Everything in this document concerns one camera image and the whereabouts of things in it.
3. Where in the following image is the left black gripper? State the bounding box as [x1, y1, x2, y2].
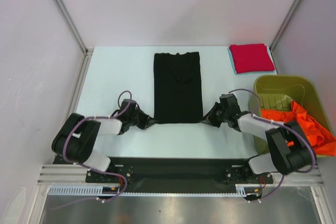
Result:
[128, 107, 158, 131]

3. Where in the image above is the black t shirt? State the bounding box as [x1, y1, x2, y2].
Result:
[153, 52, 203, 124]

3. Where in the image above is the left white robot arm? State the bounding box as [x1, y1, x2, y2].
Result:
[51, 99, 158, 182]

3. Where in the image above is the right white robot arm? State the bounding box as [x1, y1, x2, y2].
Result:
[201, 93, 316, 183]

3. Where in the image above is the olive green plastic basket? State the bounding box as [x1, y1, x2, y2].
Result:
[253, 74, 332, 161]

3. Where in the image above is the folded red t shirt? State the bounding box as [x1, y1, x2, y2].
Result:
[229, 43, 276, 74]

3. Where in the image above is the orange t shirt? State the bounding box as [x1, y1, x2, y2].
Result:
[261, 101, 335, 156]

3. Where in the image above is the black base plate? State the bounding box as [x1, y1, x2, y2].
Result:
[86, 157, 274, 194]

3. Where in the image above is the slotted cable duct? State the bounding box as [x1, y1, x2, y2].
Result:
[48, 184, 266, 197]

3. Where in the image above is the left aluminium corner post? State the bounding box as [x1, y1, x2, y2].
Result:
[38, 0, 90, 56]

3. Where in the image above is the aluminium corner post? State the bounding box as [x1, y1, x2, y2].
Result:
[38, 0, 90, 56]
[269, 0, 302, 52]

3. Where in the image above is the right aluminium corner post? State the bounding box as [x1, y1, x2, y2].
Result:
[269, 0, 302, 52]

